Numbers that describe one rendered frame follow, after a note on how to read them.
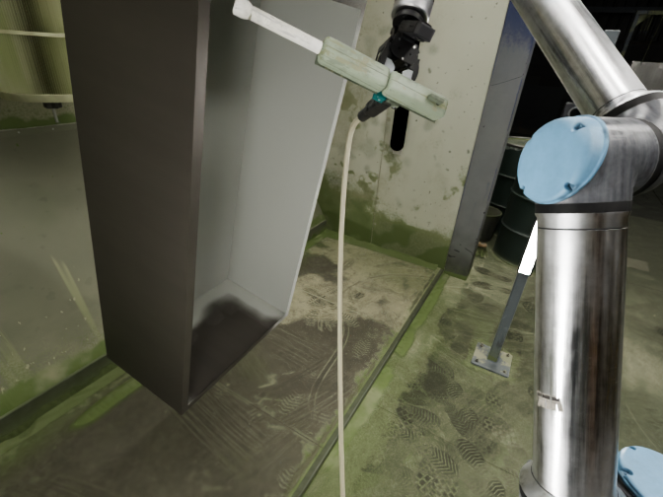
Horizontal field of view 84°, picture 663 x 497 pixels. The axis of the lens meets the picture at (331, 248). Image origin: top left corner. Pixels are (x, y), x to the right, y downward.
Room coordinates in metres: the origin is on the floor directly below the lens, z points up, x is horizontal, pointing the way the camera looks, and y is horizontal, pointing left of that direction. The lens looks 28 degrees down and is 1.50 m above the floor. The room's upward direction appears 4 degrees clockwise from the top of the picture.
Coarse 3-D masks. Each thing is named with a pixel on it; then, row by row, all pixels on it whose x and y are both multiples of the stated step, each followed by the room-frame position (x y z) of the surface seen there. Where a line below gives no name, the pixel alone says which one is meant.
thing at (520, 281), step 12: (612, 36) 1.57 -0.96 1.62; (516, 276) 1.59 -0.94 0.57; (528, 276) 1.57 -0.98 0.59; (516, 288) 1.58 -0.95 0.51; (516, 300) 1.57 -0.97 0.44; (504, 312) 1.59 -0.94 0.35; (504, 324) 1.58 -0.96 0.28; (504, 336) 1.57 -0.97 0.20; (492, 348) 1.58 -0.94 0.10; (492, 360) 1.57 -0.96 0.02
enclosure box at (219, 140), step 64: (64, 0) 0.81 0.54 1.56; (128, 0) 0.73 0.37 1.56; (192, 0) 0.67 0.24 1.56; (256, 0) 1.33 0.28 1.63; (320, 0) 1.26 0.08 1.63; (128, 64) 0.74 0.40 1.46; (192, 64) 0.67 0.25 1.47; (256, 64) 1.36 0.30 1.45; (128, 128) 0.76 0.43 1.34; (192, 128) 0.68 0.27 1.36; (256, 128) 1.36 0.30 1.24; (320, 128) 1.25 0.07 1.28; (128, 192) 0.78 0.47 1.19; (192, 192) 0.70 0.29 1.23; (256, 192) 1.37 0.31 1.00; (128, 256) 0.80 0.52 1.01; (192, 256) 0.72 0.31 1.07; (256, 256) 1.37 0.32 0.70; (128, 320) 0.83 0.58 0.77; (192, 320) 1.15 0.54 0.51; (256, 320) 1.22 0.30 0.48; (192, 384) 0.87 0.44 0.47
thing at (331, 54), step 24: (240, 0) 0.79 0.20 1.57; (264, 24) 0.81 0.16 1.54; (312, 48) 0.83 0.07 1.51; (336, 48) 0.83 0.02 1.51; (336, 72) 0.85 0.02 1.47; (360, 72) 0.83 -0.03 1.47; (384, 72) 0.85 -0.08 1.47; (384, 96) 0.87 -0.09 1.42; (408, 96) 0.86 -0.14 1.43; (432, 96) 0.86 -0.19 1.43; (360, 120) 1.03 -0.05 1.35; (432, 120) 0.90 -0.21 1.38
